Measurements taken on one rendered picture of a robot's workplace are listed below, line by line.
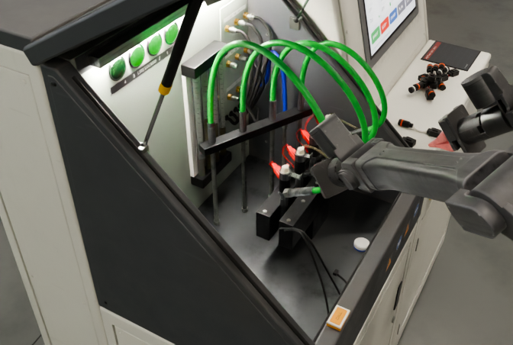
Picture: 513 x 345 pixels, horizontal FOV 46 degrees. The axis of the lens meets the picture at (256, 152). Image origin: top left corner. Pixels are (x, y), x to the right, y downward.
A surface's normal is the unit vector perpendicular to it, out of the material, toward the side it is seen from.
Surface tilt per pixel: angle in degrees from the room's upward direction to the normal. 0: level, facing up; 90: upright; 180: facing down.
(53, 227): 90
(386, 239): 0
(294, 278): 0
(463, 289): 0
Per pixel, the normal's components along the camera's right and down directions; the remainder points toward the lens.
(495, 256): 0.00, -0.80
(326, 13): -0.50, 0.52
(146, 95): 0.87, 0.29
